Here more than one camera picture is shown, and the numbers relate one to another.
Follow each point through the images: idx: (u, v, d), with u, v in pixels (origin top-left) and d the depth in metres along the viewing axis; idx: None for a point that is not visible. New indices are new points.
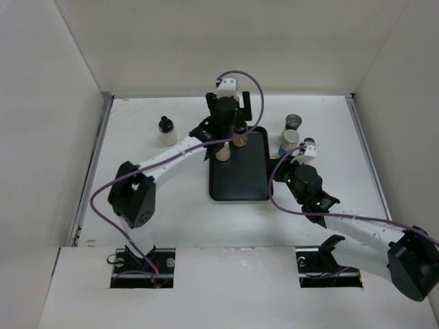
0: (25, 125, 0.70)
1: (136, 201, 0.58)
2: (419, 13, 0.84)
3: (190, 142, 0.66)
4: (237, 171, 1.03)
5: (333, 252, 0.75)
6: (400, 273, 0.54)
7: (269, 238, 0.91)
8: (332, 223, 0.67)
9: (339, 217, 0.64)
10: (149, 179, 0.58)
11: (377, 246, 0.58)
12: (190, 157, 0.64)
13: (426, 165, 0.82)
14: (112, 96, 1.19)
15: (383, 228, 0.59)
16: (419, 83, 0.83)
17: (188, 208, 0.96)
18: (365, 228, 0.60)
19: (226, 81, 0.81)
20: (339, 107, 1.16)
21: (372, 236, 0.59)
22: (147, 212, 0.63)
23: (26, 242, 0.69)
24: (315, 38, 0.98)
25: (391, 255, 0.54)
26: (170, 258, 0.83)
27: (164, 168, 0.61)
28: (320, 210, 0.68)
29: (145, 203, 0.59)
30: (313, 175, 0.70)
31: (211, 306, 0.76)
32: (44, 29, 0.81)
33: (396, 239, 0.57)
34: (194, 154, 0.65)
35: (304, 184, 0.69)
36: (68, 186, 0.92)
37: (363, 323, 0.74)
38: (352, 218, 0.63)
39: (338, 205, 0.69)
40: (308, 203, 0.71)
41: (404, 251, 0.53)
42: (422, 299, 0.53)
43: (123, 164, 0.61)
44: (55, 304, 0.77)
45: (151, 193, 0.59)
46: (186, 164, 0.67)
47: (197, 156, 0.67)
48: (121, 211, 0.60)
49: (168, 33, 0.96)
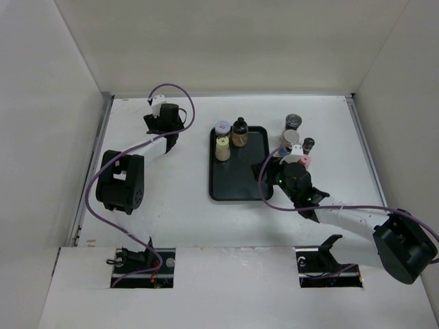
0: (25, 123, 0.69)
1: (132, 177, 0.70)
2: (418, 14, 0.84)
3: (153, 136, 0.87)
4: (237, 171, 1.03)
5: (331, 251, 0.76)
6: (388, 256, 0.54)
7: (269, 237, 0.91)
8: (323, 214, 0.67)
9: (329, 208, 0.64)
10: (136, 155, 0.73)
11: (365, 232, 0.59)
12: (156, 144, 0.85)
13: (424, 165, 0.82)
14: (112, 96, 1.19)
15: (370, 214, 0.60)
16: (418, 82, 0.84)
17: (188, 208, 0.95)
18: (352, 216, 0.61)
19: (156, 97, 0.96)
20: (339, 107, 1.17)
21: (359, 223, 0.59)
22: (140, 194, 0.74)
23: (25, 242, 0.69)
24: (314, 38, 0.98)
25: (377, 238, 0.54)
26: (170, 258, 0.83)
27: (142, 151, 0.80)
28: (311, 205, 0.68)
29: (138, 179, 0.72)
30: (300, 171, 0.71)
31: (211, 306, 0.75)
32: (44, 29, 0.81)
33: (381, 222, 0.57)
34: (159, 142, 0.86)
35: (294, 181, 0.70)
36: (69, 185, 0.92)
37: (364, 323, 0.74)
38: (341, 209, 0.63)
39: (328, 198, 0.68)
40: (300, 200, 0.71)
41: (390, 234, 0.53)
42: (412, 281, 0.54)
43: (104, 154, 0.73)
44: (55, 305, 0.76)
45: (140, 168, 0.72)
46: (152, 153, 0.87)
47: (160, 145, 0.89)
48: (116, 196, 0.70)
49: (169, 33, 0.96)
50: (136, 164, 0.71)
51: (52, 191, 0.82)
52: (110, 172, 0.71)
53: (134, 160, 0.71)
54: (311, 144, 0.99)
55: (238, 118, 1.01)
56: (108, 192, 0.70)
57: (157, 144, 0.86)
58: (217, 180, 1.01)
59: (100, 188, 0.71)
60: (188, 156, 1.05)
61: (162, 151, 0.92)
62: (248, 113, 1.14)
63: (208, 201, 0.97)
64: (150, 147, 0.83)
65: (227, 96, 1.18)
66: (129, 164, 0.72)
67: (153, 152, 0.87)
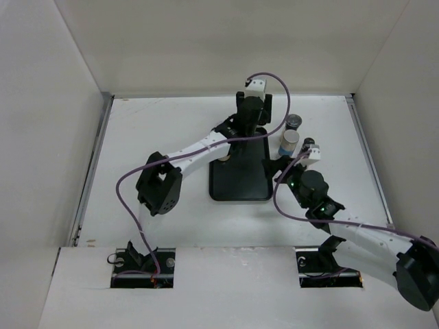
0: (25, 123, 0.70)
1: (163, 191, 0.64)
2: (420, 14, 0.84)
3: (215, 138, 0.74)
4: (237, 171, 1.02)
5: (334, 254, 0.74)
6: (405, 282, 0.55)
7: (269, 237, 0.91)
8: (337, 229, 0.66)
9: (345, 225, 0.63)
10: (177, 171, 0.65)
11: (385, 255, 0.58)
12: (214, 151, 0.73)
13: (424, 166, 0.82)
14: (112, 96, 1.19)
15: (391, 238, 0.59)
16: (419, 82, 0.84)
17: (188, 208, 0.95)
18: (372, 237, 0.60)
19: (255, 81, 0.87)
20: (339, 107, 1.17)
21: (380, 245, 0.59)
22: (171, 202, 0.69)
23: (25, 242, 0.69)
24: (314, 38, 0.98)
25: (400, 266, 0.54)
26: (170, 258, 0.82)
27: (190, 160, 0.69)
28: (325, 216, 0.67)
29: (170, 193, 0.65)
30: (319, 182, 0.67)
31: (211, 306, 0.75)
32: (44, 29, 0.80)
33: (404, 249, 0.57)
34: (218, 149, 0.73)
35: (310, 192, 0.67)
36: (69, 185, 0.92)
37: (363, 324, 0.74)
38: (359, 227, 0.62)
39: (342, 211, 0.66)
40: (313, 209, 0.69)
41: (413, 263, 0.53)
42: (429, 308, 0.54)
43: (152, 154, 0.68)
44: (55, 306, 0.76)
45: (177, 184, 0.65)
46: (209, 158, 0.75)
47: (219, 151, 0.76)
48: (149, 197, 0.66)
49: (169, 33, 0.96)
50: (172, 177, 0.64)
51: (52, 191, 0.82)
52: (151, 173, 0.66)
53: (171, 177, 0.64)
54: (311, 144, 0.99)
55: None
56: (143, 191, 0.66)
57: (215, 150, 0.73)
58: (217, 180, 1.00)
59: (140, 182, 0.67)
60: None
61: (222, 155, 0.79)
62: None
63: (208, 201, 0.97)
64: (204, 155, 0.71)
65: (227, 96, 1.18)
66: (168, 175, 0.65)
67: (208, 157, 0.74)
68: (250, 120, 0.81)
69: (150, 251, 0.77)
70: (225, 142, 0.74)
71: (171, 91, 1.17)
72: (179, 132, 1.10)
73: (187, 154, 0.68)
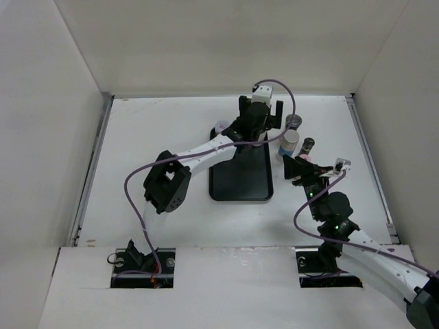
0: (25, 124, 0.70)
1: (173, 186, 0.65)
2: (420, 14, 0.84)
3: (221, 142, 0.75)
4: (237, 171, 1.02)
5: (337, 260, 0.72)
6: (417, 312, 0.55)
7: (269, 237, 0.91)
8: (351, 250, 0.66)
9: (361, 249, 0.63)
10: (186, 168, 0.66)
11: (400, 286, 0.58)
12: (220, 153, 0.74)
13: (424, 167, 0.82)
14: (112, 96, 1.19)
15: (407, 269, 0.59)
16: (419, 83, 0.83)
17: (188, 208, 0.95)
18: (389, 266, 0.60)
19: (263, 88, 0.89)
20: (339, 107, 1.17)
21: (396, 276, 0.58)
22: (178, 200, 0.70)
23: (25, 242, 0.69)
24: (315, 38, 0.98)
25: (416, 301, 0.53)
26: (171, 258, 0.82)
27: (198, 161, 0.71)
28: (339, 235, 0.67)
29: (178, 191, 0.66)
30: (344, 206, 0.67)
31: (211, 306, 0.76)
32: (44, 29, 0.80)
33: (421, 284, 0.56)
34: (225, 151, 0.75)
35: (335, 215, 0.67)
36: (69, 186, 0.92)
37: (363, 324, 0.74)
38: (376, 253, 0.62)
39: (357, 232, 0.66)
40: (328, 227, 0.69)
41: (429, 298, 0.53)
42: None
43: (162, 152, 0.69)
44: (55, 306, 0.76)
45: (186, 181, 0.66)
46: (215, 160, 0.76)
47: (226, 153, 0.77)
48: (156, 192, 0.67)
49: (169, 33, 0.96)
50: (182, 175, 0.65)
51: (51, 191, 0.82)
52: (160, 171, 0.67)
53: (181, 175, 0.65)
54: (311, 144, 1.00)
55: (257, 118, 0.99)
56: (151, 188, 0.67)
57: (222, 152, 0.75)
58: (217, 180, 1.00)
59: (148, 179, 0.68)
60: None
61: (228, 158, 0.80)
62: None
63: (208, 201, 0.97)
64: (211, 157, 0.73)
65: (227, 96, 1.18)
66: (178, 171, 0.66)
67: (215, 159, 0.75)
68: (255, 125, 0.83)
69: (152, 250, 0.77)
70: (232, 145, 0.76)
71: (171, 91, 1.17)
72: (178, 131, 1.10)
73: (197, 154, 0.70)
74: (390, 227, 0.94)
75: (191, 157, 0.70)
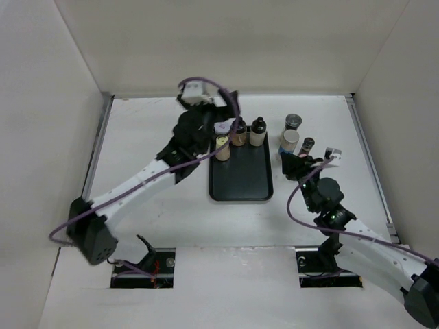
0: (25, 124, 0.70)
1: (89, 242, 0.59)
2: (420, 13, 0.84)
3: (153, 172, 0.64)
4: (236, 171, 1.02)
5: (336, 258, 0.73)
6: (413, 300, 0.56)
7: (269, 238, 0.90)
8: (347, 239, 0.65)
9: (357, 238, 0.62)
10: (101, 221, 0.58)
11: (397, 273, 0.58)
12: (152, 186, 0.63)
13: (424, 167, 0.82)
14: (112, 96, 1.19)
15: (405, 257, 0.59)
16: (419, 82, 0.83)
17: (188, 208, 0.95)
18: (385, 254, 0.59)
19: (191, 86, 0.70)
20: (339, 107, 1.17)
21: (394, 264, 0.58)
22: (108, 249, 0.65)
23: (25, 242, 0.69)
24: (315, 38, 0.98)
25: (413, 289, 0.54)
26: (170, 258, 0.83)
27: (121, 203, 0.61)
28: (335, 224, 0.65)
29: (99, 245, 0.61)
30: (335, 192, 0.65)
31: (211, 306, 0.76)
32: (44, 29, 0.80)
33: (418, 271, 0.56)
34: (158, 181, 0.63)
35: (326, 200, 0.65)
36: (68, 186, 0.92)
37: (363, 325, 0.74)
38: (372, 241, 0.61)
39: (354, 221, 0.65)
40: (323, 216, 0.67)
41: (427, 286, 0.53)
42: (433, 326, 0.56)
43: (77, 200, 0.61)
44: (55, 305, 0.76)
45: (105, 232, 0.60)
46: (153, 190, 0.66)
47: (163, 182, 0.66)
48: (78, 245, 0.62)
49: (168, 33, 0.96)
50: (94, 232, 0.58)
51: (51, 192, 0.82)
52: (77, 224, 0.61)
53: (94, 232, 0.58)
54: (311, 144, 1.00)
55: (257, 118, 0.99)
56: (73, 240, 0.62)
57: (156, 183, 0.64)
58: (217, 180, 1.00)
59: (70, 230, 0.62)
60: None
61: (171, 183, 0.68)
62: (248, 113, 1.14)
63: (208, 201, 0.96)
64: (139, 192, 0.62)
65: None
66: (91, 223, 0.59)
67: (150, 190, 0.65)
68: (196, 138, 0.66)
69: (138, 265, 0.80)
70: (167, 173, 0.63)
71: (171, 90, 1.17)
72: None
73: (116, 198, 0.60)
74: (390, 227, 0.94)
75: (111, 201, 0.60)
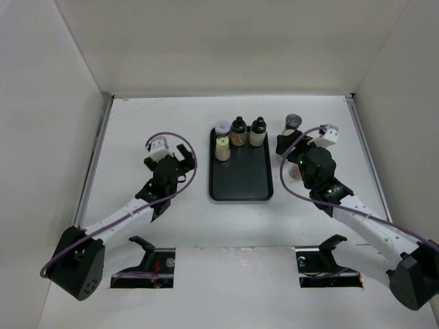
0: (25, 124, 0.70)
1: (85, 265, 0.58)
2: (420, 14, 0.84)
3: (136, 205, 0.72)
4: (236, 171, 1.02)
5: (333, 251, 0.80)
6: (400, 278, 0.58)
7: (269, 238, 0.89)
8: (341, 215, 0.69)
9: (352, 212, 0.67)
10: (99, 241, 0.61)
11: (388, 251, 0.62)
12: (137, 217, 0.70)
13: (424, 167, 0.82)
14: (112, 96, 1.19)
15: (398, 236, 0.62)
16: (419, 82, 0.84)
17: (188, 207, 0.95)
18: (378, 232, 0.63)
19: (154, 143, 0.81)
20: (339, 107, 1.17)
21: (384, 241, 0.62)
22: (94, 282, 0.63)
23: (26, 242, 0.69)
24: (315, 38, 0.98)
25: (401, 265, 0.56)
26: (170, 258, 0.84)
27: (112, 231, 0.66)
28: (330, 197, 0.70)
29: (93, 269, 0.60)
30: (326, 160, 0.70)
31: (211, 306, 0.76)
32: (44, 29, 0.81)
33: (407, 249, 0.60)
34: (142, 213, 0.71)
35: (317, 168, 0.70)
36: (68, 186, 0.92)
37: (363, 324, 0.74)
38: (365, 218, 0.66)
39: (350, 197, 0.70)
40: (318, 189, 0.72)
41: (416, 264, 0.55)
42: (416, 308, 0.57)
43: (66, 232, 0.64)
44: (55, 305, 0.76)
45: (101, 254, 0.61)
46: (134, 225, 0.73)
47: (143, 216, 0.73)
48: (65, 281, 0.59)
49: (169, 34, 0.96)
50: (96, 247, 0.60)
51: (51, 192, 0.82)
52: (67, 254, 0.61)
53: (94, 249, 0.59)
54: None
55: (258, 118, 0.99)
56: (60, 276, 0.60)
57: (140, 215, 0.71)
58: (217, 180, 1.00)
59: (53, 268, 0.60)
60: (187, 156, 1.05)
61: (147, 221, 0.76)
62: (248, 113, 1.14)
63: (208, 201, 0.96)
64: (126, 223, 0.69)
65: (227, 96, 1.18)
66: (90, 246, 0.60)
67: (132, 225, 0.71)
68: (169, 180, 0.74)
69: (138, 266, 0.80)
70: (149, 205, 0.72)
71: (171, 91, 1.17)
72: (178, 131, 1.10)
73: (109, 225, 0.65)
74: None
75: (103, 229, 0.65)
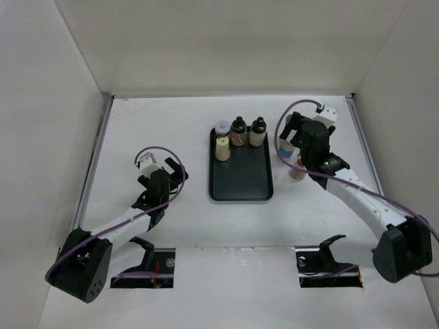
0: (25, 125, 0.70)
1: (92, 265, 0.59)
2: (420, 14, 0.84)
3: (134, 212, 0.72)
4: (236, 171, 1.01)
5: (330, 247, 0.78)
6: (383, 249, 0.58)
7: (269, 237, 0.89)
8: (335, 186, 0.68)
9: (345, 184, 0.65)
10: (105, 241, 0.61)
11: (375, 222, 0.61)
12: (138, 223, 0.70)
13: (424, 167, 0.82)
14: (112, 96, 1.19)
15: (387, 208, 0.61)
16: (419, 83, 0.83)
17: (188, 207, 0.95)
18: (368, 203, 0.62)
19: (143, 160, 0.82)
20: (339, 107, 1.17)
21: (373, 212, 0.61)
22: (99, 284, 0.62)
23: (25, 242, 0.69)
24: (315, 38, 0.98)
25: (385, 235, 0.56)
26: (170, 258, 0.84)
27: (116, 233, 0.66)
28: (326, 170, 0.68)
29: (99, 270, 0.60)
30: (319, 129, 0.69)
31: (211, 306, 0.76)
32: (44, 29, 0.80)
33: (395, 222, 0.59)
34: (141, 219, 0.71)
35: (311, 137, 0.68)
36: (68, 186, 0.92)
37: (363, 324, 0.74)
38: (358, 190, 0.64)
39: (347, 170, 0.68)
40: (315, 162, 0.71)
41: (400, 236, 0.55)
42: (394, 280, 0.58)
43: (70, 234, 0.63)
44: (55, 305, 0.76)
45: (107, 256, 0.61)
46: (132, 232, 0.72)
47: (141, 224, 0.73)
48: (70, 283, 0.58)
49: (169, 34, 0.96)
50: (103, 248, 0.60)
51: (51, 192, 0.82)
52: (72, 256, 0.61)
53: (100, 249, 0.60)
54: None
55: (258, 118, 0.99)
56: (64, 278, 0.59)
57: (139, 221, 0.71)
58: (217, 180, 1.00)
59: (56, 272, 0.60)
60: (187, 156, 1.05)
61: (143, 229, 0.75)
62: (248, 113, 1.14)
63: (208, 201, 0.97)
64: (127, 227, 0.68)
65: (227, 96, 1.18)
66: (95, 247, 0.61)
67: (132, 231, 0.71)
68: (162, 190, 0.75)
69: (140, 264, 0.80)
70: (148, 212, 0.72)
71: (171, 91, 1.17)
72: (178, 131, 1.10)
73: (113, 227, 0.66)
74: None
75: (108, 231, 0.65)
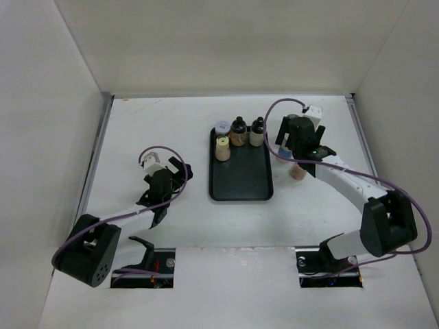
0: (25, 124, 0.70)
1: (101, 249, 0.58)
2: (420, 14, 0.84)
3: (140, 207, 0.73)
4: (236, 171, 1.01)
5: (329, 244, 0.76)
6: (368, 224, 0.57)
7: (269, 237, 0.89)
8: (322, 171, 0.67)
9: (329, 167, 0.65)
10: (113, 226, 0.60)
11: (358, 198, 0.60)
12: (142, 216, 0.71)
13: (424, 167, 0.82)
14: (112, 96, 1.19)
15: (369, 184, 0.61)
16: (419, 83, 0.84)
17: (188, 208, 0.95)
18: (352, 181, 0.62)
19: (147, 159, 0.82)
20: (339, 107, 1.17)
21: (356, 189, 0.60)
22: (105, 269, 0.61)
23: (26, 242, 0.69)
24: (314, 38, 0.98)
25: (367, 207, 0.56)
26: (170, 258, 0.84)
27: (122, 223, 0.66)
28: (315, 157, 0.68)
29: (107, 255, 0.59)
30: (305, 121, 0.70)
31: (211, 306, 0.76)
32: (44, 29, 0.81)
33: (377, 196, 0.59)
34: (146, 214, 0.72)
35: (297, 129, 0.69)
36: (68, 185, 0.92)
37: (363, 324, 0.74)
38: (342, 171, 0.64)
39: (333, 156, 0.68)
40: (303, 153, 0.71)
41: (381, 207, 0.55)
42: (380, 255, 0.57)
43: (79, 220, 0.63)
44: (55, 305, 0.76)
45: (114, 240, 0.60)
46: (135, 227, 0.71)
47: (144, 220, 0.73)
48: (77, 266, 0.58)
49: (169, 34, 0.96)
50: (111, 231, 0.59)
51: (52, 192, 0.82)
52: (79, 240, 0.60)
53: (108, 234, 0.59)
54: None
55: (258, 118, 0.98)
56: (71, 262, 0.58)
57: (144, 215, 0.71)
58: (217, 180, 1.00)
59: (62, 257, 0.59)
60: (187, 156, 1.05)
61: (145, 226, 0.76)
62: (247, 113, 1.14)
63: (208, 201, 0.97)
64: (133, 220, 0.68)
65: (227, 96, 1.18)
66: (103, 232, 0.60)
67: (135, 225, 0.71)
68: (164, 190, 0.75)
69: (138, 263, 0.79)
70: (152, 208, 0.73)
71: (171, 91, 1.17)
72: (178, 131, 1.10)
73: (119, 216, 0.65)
74: None
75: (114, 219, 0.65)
